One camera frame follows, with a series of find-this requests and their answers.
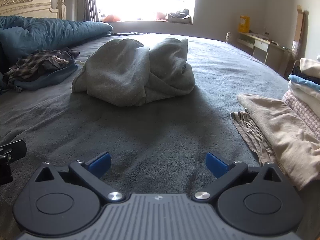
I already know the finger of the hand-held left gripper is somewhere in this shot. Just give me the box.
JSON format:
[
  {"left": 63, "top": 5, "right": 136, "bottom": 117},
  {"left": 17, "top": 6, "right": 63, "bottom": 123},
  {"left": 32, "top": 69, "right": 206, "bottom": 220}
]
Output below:
[{"left": 0, "top": 140, "right": 27, "bottom": 161}]

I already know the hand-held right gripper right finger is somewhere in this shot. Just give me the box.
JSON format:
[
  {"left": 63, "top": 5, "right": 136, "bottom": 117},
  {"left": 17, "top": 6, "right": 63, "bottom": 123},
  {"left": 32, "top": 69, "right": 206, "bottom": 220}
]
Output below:
[{"left": 191, "top": 152, "right": 285, "bottom": 203}]

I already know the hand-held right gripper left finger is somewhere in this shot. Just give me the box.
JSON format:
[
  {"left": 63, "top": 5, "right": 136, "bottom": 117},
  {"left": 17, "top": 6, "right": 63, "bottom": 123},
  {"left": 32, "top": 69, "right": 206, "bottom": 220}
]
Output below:
[{"left": 34, "top": 152, "right": 125, "bottom": 203}]

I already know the grey sweatshirt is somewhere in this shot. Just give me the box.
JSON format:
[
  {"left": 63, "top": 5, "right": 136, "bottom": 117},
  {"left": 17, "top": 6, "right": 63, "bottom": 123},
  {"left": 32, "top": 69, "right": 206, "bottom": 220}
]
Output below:
[{"left": 72, "top": 37, "right": 195, "bottom": 107}]

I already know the windowsill box with clothes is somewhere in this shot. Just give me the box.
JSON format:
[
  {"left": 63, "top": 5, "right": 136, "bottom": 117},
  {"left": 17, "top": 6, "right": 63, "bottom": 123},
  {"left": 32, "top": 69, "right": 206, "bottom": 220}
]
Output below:
[{"left": 167, "top": 9, "right": 192, "bottom": 24}]

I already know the beige striped cloth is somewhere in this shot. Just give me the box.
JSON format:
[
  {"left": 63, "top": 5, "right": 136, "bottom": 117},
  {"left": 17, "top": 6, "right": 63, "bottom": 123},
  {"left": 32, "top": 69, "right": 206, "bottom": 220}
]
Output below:
[{"left": 230, "top": 110, "right": 273, "bottom": 167}]

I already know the grey bed sheet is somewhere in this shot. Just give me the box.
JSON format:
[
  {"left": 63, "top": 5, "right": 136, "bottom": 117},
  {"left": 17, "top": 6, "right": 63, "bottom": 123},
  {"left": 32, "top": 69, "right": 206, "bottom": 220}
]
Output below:
[{"left": 0, "top": 32, "right": 300, "bottom": 240}]

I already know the beige folded garment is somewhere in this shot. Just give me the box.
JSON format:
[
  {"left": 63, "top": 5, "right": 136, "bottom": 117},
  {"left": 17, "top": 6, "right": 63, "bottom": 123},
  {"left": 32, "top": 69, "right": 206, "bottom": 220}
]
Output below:
[{"left": 237, "top": 93, "right": 320, "bottom": 190}]

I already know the dark blue garment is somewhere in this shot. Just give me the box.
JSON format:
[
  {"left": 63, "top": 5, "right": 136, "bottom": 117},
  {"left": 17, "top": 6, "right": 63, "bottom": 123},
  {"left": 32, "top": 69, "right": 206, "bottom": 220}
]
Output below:
[{"left": 7, "top": 61, "right": 78, "bottom": 92}]

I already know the dark plaid shirt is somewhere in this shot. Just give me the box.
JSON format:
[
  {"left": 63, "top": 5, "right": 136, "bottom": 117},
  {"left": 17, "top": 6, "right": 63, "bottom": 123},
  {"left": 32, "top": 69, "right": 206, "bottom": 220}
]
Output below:
[{"left": 2, "top": 49, "right": 80, "bottom": 88}]

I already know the pink checked folded garment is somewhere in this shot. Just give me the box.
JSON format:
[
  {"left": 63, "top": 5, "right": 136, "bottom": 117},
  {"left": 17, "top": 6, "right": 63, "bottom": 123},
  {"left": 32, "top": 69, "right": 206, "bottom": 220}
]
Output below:
[{"left": 282, "top": 91, "right": 320, "bottom": 138}]

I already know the white folded garment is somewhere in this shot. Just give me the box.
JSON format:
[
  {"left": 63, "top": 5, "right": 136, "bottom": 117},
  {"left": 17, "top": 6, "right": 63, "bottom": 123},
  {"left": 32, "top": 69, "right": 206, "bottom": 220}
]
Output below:
[{"left": 288, "top": 80, "right": 320, "bottom": 110}]

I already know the light blue folded garment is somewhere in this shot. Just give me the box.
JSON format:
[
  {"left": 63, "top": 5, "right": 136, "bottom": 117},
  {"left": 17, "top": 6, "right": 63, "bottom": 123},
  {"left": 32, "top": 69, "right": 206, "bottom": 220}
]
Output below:
[{"left": 288, "top": 74, "right": 320, "bottom": 92}]

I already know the teal duvet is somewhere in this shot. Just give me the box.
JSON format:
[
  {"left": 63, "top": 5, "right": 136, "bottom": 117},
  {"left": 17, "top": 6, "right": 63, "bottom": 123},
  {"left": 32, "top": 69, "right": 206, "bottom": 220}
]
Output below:
[{"left": 0, "top": 16, "right": 113, "bottom": 63}]

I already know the pale wooden desk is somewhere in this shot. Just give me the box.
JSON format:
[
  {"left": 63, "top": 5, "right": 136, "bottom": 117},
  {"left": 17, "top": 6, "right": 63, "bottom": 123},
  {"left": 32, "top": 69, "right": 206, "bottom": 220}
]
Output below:
[{"left": 236, "top": 31, "right": 295, "bottom": 75}]

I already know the cream folded garment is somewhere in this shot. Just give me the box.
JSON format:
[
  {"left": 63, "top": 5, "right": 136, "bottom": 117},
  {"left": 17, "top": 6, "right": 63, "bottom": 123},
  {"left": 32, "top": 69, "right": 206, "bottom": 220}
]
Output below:
[{"left": 299, "top": 58, "right": 320, "bottom": 80}]

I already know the yellow box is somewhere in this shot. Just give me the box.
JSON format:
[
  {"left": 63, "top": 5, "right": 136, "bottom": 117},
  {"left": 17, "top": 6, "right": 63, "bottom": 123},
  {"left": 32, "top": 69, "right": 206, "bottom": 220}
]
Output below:
[{"left": 239, "top": 15, "right": 250, "bottom": 33}]

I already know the cream carved headboard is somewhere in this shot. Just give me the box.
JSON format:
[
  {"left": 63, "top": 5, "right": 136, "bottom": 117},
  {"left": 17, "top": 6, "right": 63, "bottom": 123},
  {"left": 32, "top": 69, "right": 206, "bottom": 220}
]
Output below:
[{"left": 0, "top": 0, "right": 67, "bottom": 20}]

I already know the tall cardboard piece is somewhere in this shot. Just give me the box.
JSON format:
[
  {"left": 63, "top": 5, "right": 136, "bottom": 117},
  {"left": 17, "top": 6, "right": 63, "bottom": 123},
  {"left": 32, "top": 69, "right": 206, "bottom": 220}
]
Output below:
[{"left": 292, "top": 5, "right": 305, "bottom": 50}]

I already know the grey curtain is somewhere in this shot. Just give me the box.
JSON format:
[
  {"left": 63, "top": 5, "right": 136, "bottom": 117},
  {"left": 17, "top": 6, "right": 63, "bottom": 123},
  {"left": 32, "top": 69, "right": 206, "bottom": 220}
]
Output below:
[{"left": 76, "top": 0, "right": 99, "bottom": 22}]

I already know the bright window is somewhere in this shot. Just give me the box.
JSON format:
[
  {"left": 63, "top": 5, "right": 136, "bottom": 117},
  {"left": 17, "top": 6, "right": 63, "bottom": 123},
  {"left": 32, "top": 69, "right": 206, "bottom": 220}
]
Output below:
[{"left": 95, "top": 0, "right": 198, "bottom": 22}]

